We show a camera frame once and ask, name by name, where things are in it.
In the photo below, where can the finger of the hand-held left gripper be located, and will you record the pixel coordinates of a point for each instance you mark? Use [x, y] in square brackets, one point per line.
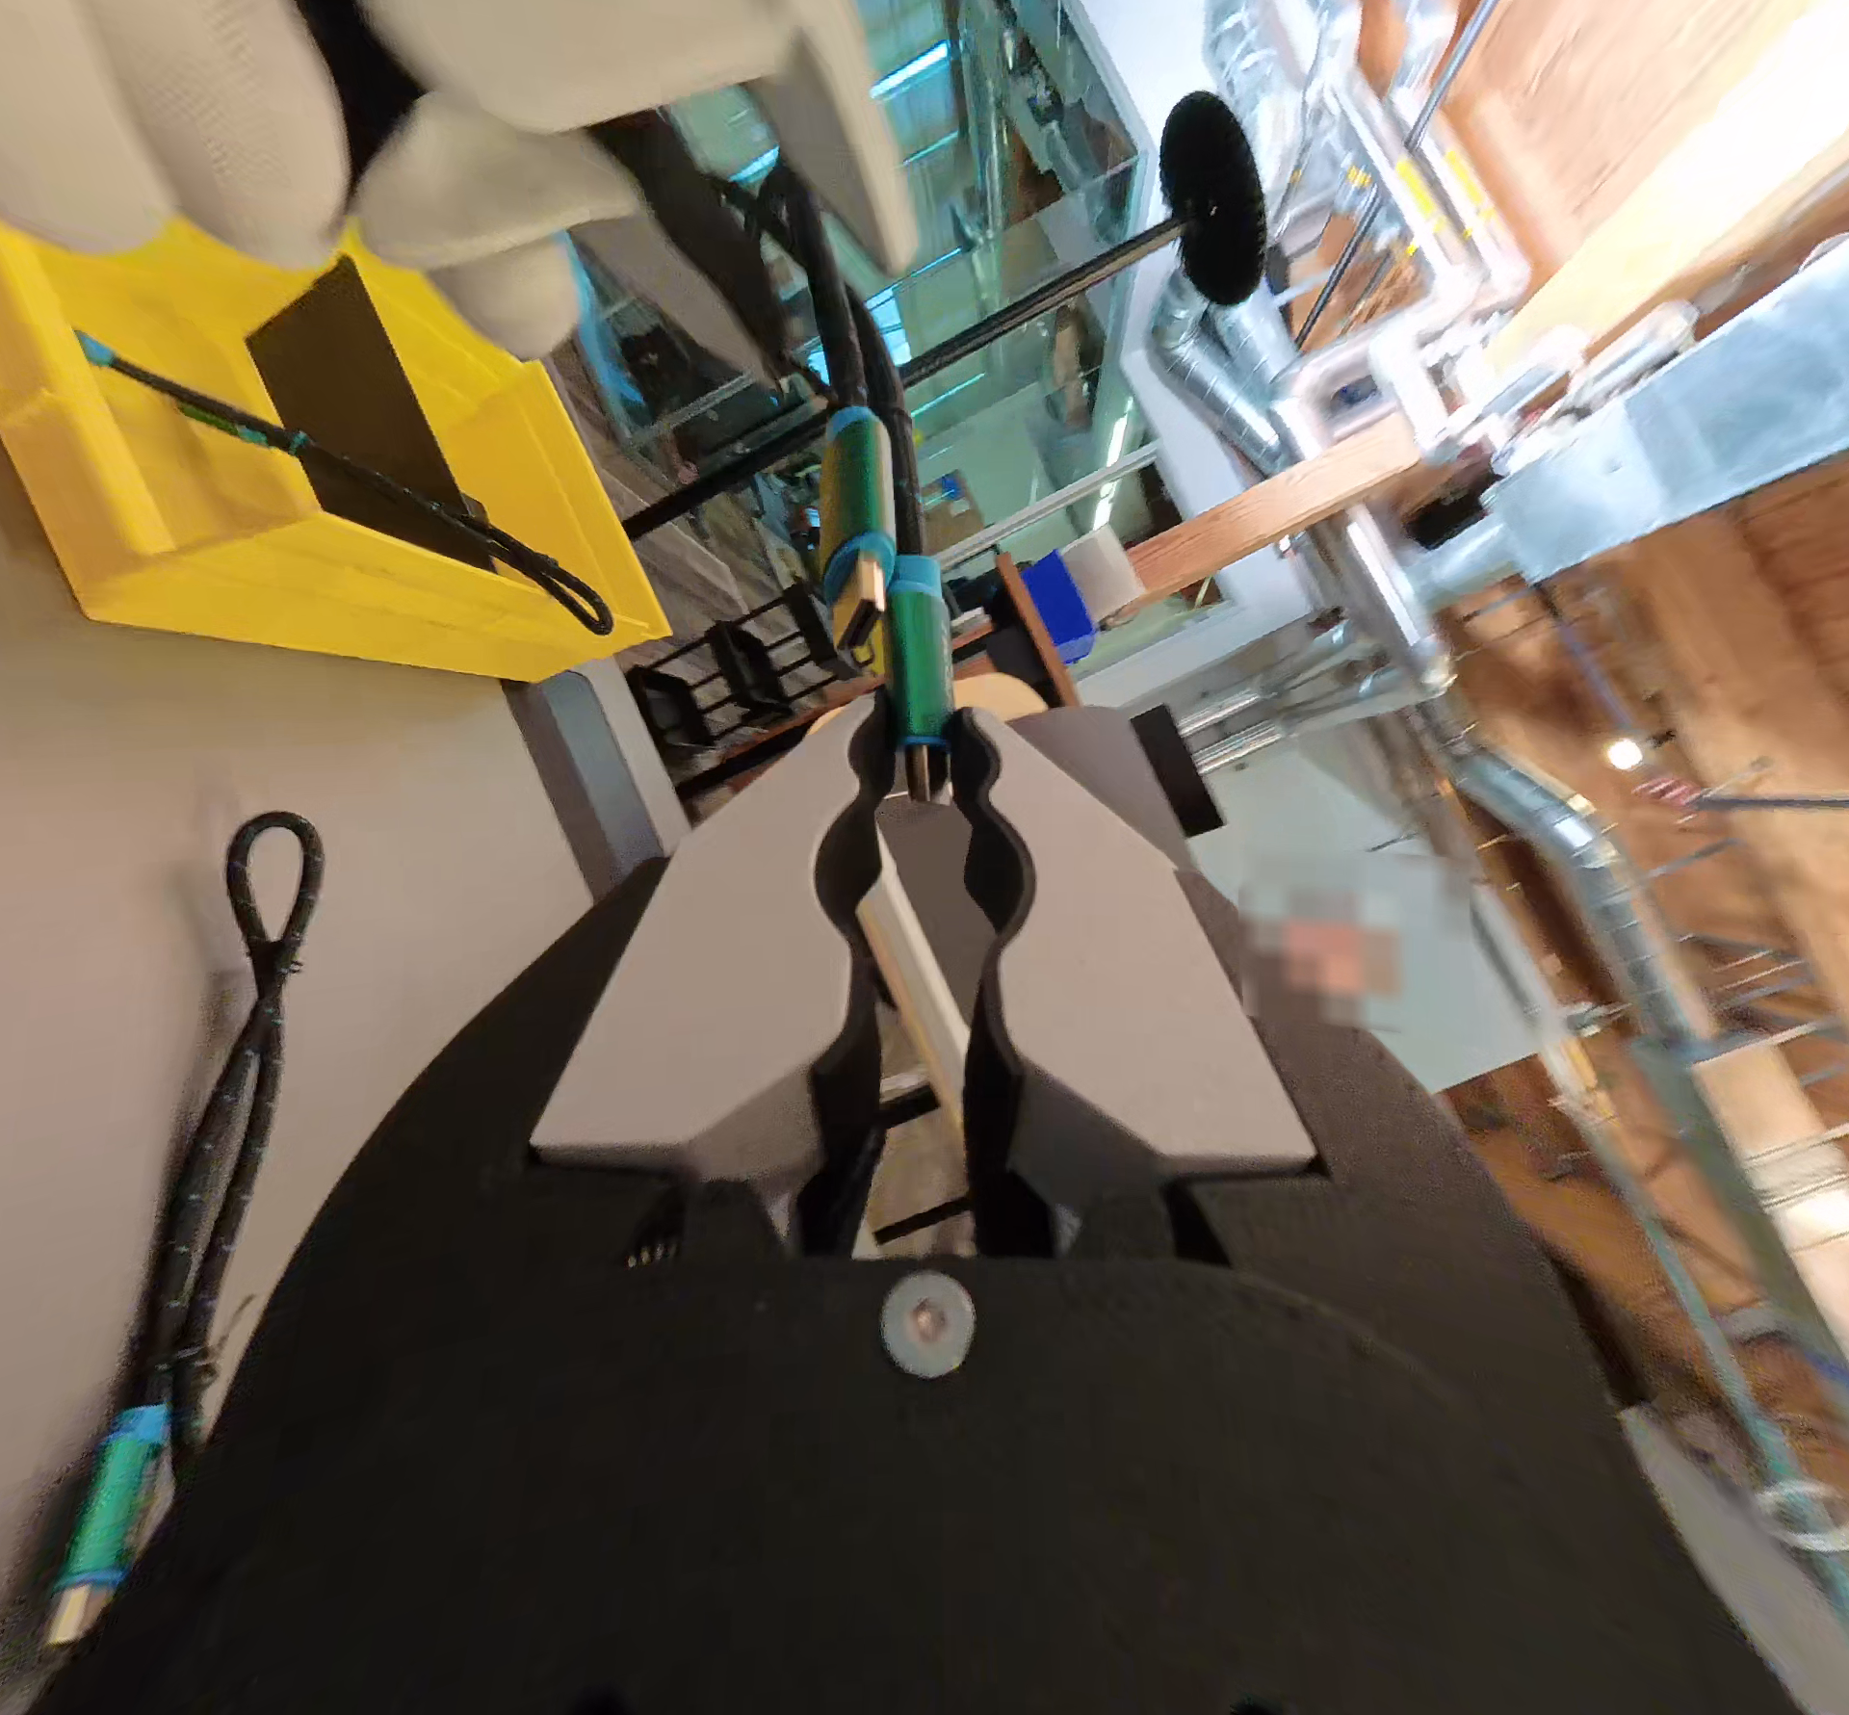
[838, 39]

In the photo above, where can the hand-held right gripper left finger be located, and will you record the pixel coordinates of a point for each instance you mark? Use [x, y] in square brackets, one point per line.
[695, 1007]

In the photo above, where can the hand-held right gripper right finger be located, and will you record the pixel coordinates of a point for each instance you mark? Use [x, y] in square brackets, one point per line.
[1155, 1021]

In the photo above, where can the yellow plastic bin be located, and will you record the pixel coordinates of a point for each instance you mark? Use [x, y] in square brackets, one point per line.
[174, 575]

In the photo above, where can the white tablet stand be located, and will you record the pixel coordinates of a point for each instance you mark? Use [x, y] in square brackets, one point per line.
[917, 978]

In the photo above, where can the glass railing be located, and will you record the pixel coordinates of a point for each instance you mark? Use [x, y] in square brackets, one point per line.
[1010, 343]

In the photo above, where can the black vertical pole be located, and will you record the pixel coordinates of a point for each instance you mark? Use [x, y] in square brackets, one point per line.
[1213, 199]

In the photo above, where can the stacked blue bins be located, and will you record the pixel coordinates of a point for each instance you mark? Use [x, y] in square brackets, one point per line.
[1066, 601]

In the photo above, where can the stack of white trays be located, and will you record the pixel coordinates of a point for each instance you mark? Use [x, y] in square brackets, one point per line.
[1112, 575]

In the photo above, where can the silver pipe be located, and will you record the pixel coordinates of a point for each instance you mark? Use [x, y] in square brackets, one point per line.
[1219, 386]
[1574, 848]

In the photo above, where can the wooden column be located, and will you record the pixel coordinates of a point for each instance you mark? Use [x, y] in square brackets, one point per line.
[1271, 516]

